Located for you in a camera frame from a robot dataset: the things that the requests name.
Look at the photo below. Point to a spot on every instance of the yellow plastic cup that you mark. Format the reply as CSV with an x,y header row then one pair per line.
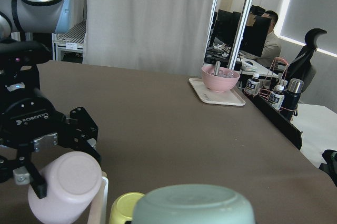
x,y
123,206

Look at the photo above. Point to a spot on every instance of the seated person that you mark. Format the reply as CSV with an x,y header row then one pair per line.
x,y
272,46

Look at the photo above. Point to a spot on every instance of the black office chair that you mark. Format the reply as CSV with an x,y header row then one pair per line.
x,y
300,67

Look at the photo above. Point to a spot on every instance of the pink plastic cup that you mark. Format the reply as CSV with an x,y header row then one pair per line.
x,y
73,180

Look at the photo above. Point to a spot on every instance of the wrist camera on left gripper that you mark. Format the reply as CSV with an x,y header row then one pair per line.
x,y
19,62

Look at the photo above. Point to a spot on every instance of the green plastic cup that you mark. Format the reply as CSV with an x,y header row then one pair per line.
x,y
193,203

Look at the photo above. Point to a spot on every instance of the dark thermos bottle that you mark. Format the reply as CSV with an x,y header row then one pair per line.
x,y
291,98

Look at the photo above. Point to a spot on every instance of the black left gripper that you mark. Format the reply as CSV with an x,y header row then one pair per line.
x,y
30,122

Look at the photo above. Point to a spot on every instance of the pink bowl with ice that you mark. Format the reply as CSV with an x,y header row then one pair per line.
x,y
225,81

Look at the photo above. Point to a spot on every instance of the aluminium frame post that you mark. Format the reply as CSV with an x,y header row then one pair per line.
x,y
239,34

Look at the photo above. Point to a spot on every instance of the metal scoop in bowl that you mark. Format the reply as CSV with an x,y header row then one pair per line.
x,y
217,68

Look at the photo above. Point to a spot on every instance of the white curtain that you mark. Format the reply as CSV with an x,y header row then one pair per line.
x,y
158,35

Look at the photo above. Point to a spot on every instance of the water bottle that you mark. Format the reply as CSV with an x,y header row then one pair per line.
x,y
253,85
276,97

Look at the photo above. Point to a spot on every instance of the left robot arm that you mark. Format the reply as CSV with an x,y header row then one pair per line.
x,y
36,16

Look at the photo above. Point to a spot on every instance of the cream plastic tray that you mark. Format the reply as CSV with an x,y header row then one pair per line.
x,y
229,98

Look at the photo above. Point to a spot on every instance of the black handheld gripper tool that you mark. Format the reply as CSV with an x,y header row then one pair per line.
x,y
330,166

